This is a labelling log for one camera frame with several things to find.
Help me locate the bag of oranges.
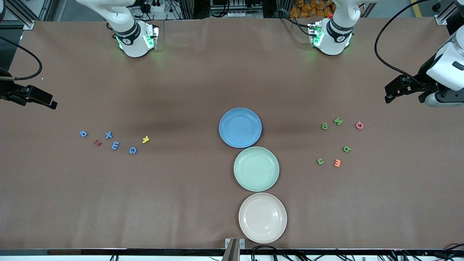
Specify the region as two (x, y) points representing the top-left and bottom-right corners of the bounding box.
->
(289, 0), (336, 18)

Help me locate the grey metal camera bracket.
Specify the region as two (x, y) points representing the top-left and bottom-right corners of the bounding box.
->
(225, 237), (246, 261)

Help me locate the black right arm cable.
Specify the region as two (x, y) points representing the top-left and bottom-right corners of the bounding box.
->
(0, 36), (43, 81)

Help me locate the blue round plate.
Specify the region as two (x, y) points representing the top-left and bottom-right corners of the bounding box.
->
(219, 108), (262, 149)

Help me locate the aluminium frame post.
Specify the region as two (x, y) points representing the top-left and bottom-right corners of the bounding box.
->
(435, 0), (464, 26)
(4, 0), (49, 30)

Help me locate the black table edge rail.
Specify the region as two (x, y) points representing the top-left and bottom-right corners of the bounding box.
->
(0, 248), (464, 256)

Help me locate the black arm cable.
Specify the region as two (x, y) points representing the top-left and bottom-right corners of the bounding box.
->
(0, 36), (43, 81)
(374, 0), (435, 89)

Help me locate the dark metal equipment rack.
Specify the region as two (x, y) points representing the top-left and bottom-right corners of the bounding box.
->
(210, 0), (264, 18)

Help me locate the green round plate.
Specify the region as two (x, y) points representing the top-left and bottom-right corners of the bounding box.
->
(233, 146), (280, 192)

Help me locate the white power strip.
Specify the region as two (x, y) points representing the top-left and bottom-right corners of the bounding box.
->
(140, 0), (168, 13)

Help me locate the beige round plate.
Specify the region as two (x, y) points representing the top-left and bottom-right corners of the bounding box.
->
(238, 192), (287, 244)

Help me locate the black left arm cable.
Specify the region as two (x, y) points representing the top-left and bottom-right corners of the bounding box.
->
(374, 0), (435, 89)

